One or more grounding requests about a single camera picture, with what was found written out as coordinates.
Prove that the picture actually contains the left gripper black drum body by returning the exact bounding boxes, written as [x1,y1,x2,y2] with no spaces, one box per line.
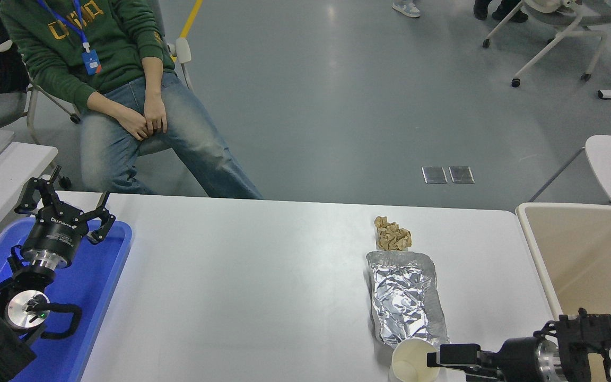
[21,203,90,262]

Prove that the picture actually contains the white side table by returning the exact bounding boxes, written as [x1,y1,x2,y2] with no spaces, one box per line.
[0,141,58,250]

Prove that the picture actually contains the person's right hand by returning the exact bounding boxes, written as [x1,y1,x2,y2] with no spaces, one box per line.
[117,109,152,142]

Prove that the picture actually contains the white paper cup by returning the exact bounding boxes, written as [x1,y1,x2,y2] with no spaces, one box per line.
[390,338,440,382]

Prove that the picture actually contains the metal floor socket plate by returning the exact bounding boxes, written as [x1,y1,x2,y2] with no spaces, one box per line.
[422,166,448,184]
[449,166,475,184]

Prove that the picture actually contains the white frame rolling chair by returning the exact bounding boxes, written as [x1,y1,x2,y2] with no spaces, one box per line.
[482,0,611,88]

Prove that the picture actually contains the silver foil tray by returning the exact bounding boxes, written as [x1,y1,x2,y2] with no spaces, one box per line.
[365,250,450,348]

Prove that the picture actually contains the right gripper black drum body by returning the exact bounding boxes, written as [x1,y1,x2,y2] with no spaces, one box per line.
[481,337,545,382]

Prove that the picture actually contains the person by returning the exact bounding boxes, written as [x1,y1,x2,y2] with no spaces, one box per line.
[392,0,421,18]
[473,0,529,23]
[0,0,264,200]

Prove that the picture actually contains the blue plastic tray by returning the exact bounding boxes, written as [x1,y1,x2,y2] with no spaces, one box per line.
[0,216,133,382]

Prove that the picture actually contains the large pale plastic bin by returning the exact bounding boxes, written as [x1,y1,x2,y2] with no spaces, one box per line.
[516,202,611,382]

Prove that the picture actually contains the tan paper ball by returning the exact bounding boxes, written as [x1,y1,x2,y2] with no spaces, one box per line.
[373,215,413,252]

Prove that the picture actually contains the blue id badge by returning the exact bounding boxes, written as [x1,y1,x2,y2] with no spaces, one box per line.
[82,49,102,76]

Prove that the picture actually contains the person's left hand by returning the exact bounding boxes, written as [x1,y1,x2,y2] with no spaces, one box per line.
[143,94,169,134]

